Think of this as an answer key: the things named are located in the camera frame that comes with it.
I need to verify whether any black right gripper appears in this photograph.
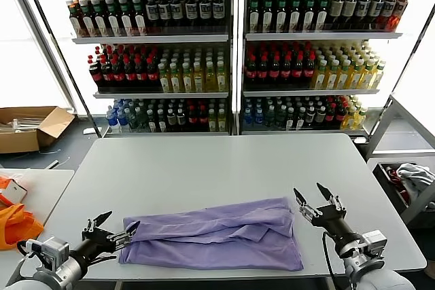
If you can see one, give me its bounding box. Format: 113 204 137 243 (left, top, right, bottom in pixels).
293 183 363 259

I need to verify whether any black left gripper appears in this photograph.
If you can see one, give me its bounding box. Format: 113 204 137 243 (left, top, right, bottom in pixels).
69 211 141 269

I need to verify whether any purple printed t-shirt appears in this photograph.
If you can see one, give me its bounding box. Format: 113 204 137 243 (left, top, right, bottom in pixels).
118 196 305 272

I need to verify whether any black storage bin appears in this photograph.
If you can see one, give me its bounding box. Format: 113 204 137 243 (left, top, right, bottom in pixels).
377 162 435 216

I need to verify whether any red garment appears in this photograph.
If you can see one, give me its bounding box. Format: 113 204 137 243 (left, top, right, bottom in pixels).
387 166 414 202

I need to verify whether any yellow juice bottle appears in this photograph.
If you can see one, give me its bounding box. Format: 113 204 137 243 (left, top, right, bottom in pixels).
355 107 368 129
338 59 353 90
325 59 341 90
343 106 358 130
217 109 228 132
349 59 364 90
158 62 171 93
181 61 194 93
360 60 375 89
372 60 387 89
312 59 329 90
193 61 206 93
205 60 218 92
207 109 218 132
169 62 183 93
216 60 228 92

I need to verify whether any orange fabric bag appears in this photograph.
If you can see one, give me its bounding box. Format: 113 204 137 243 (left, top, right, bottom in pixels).
0 175 45 251

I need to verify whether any white grey garment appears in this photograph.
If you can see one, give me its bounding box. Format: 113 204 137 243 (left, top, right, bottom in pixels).
396 163 435 202

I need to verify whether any white orange carton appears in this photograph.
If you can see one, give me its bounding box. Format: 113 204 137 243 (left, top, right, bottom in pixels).
0 178 29 208

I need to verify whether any brown cardboard box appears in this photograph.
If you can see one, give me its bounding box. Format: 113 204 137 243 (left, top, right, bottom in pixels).
0 105 76 154

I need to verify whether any white strips bundle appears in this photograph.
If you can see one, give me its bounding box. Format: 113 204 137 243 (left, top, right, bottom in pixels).
0 117 47 133

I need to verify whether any grey metal shelf rack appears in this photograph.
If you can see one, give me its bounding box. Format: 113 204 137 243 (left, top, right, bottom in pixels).
46 0 235 137
236 0 430 137

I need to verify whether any dark drink bottle beige label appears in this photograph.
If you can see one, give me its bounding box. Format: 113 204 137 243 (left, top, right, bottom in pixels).
329 0 345 29
343 0 358 29

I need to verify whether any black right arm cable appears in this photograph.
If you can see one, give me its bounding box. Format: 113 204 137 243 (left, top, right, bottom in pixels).
321 230 341 290

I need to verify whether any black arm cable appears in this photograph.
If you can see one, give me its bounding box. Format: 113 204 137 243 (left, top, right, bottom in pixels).
321 230 341 290
15 239 52 280

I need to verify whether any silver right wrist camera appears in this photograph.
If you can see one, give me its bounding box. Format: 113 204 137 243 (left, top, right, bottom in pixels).
360 230 389 261

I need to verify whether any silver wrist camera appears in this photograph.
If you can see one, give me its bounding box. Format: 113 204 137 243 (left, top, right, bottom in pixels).
360 230 389 261
25 237 71 264

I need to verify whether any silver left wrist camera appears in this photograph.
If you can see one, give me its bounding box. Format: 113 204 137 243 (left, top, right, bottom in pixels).
25 237 71 264

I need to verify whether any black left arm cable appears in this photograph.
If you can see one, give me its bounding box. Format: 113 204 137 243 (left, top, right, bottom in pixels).
15 239 52 280

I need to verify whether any grey metal cart frame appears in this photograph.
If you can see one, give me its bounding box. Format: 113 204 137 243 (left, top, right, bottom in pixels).
366 92 435 230

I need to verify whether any black slanted frame post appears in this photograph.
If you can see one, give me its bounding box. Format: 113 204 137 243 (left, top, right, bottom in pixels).
18 0 102 137
368 7 435 138

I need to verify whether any grey slanted frame post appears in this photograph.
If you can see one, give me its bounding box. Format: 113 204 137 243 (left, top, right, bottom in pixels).
5 0 76 111

